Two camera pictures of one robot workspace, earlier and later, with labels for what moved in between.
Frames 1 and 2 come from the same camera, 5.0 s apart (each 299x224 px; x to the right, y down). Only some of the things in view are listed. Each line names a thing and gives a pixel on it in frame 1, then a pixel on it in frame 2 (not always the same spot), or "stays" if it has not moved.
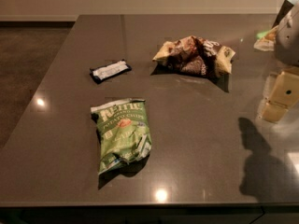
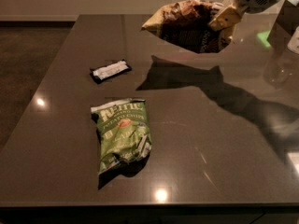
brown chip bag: x=193 y=55 to x=185 y=24
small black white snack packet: x=107 y=71 stays
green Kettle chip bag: x=123 y=131 stays
